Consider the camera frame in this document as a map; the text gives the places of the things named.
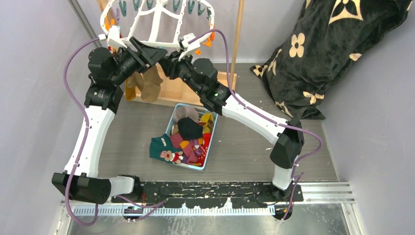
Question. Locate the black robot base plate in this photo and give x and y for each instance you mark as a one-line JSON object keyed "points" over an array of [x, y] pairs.
{"points": [[210, 199]]}

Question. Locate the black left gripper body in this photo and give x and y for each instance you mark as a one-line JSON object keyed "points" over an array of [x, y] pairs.
{"points": [[142, 63]]}

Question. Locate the green reindeer christmas sock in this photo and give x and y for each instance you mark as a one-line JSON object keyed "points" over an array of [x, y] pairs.
{"points": [[161, 148]]}

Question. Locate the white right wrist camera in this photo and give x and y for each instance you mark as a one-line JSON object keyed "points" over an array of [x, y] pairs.
{"points": [[189, 45]]}

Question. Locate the wooden hanger stand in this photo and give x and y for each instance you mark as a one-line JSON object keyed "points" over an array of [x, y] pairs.
{"points": [[176, 90]]}

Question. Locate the mustard yellow sock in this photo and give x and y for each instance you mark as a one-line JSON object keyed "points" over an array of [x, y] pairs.
{"points": [[130, 94]]}

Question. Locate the black floral plush blanket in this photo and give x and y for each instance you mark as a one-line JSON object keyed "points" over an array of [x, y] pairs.
{"points": [[328, 38]]}

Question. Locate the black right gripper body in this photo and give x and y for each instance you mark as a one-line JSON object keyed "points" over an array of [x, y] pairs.
{"points": [[183, 68]]}

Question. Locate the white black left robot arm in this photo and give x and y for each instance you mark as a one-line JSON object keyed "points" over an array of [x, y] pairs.
{"points": [[79, 180]]}

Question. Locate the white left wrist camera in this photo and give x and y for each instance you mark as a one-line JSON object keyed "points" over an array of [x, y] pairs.
{"points": [[114, 39]]}

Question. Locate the light blue sock basket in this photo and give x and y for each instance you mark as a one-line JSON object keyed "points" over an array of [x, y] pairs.
{"points": [[200, 115]]}

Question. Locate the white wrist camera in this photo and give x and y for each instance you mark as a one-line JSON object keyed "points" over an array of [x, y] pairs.
{"points": [[189, 45], [114, 39]]}

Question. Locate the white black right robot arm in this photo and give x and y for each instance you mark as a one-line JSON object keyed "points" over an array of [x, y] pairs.
{"points": [[253, 113]]}

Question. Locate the tan brown sock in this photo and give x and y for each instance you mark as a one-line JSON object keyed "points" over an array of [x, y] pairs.
{"points": [[135, 81], [151, 85]]}

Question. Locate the black sock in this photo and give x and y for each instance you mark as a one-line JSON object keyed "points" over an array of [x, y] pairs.
{"points": [[189, 129]]}

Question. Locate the white plastic sock hanger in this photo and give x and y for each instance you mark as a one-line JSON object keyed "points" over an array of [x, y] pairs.
{"points": [[159, 23]]}

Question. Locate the maroon purple sock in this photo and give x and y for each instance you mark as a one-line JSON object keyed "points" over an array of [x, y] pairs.
{"points": [[193, 150]]}

